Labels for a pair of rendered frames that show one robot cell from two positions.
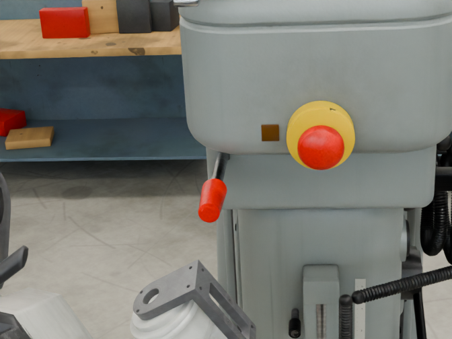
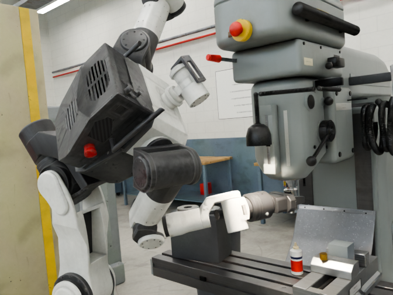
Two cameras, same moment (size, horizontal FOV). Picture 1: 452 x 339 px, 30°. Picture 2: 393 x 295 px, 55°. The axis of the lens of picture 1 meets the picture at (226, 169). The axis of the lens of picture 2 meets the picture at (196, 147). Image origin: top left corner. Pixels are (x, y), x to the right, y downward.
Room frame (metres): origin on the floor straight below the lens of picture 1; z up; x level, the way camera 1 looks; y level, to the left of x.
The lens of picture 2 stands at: (-0.27, -0.57, 1.52)
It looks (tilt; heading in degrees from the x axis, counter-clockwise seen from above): 4 degrees down; 35
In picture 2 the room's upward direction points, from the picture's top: 4 degrees counter-clockwise
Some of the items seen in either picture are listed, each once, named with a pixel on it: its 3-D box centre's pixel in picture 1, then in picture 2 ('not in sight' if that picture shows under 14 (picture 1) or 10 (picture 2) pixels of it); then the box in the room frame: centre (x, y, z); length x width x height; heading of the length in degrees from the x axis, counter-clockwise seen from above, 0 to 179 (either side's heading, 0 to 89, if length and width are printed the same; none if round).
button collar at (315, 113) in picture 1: (320, 135); (241, 30); (0.70, -0.09, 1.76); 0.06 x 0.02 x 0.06; 83
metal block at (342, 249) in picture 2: not in sight; (341, 252); (0.91, -0.27, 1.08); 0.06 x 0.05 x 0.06; 81
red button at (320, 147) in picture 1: (320, 145); (237, 29); (0.68, -0.08, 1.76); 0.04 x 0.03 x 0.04; 83
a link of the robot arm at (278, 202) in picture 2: not in sight; (269, 204); (0.85, -0.07, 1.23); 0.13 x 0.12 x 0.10; 62
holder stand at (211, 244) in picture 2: not in sight; (200, 231); (0.98, 0.31, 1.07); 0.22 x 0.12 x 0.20; 95
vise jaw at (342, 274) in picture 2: not in sight; (334, 266); (0.85, -0.26, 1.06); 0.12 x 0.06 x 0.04; 81
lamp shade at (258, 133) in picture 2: not in sight; (258, 134); (0.71, -0.11, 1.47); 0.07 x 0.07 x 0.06
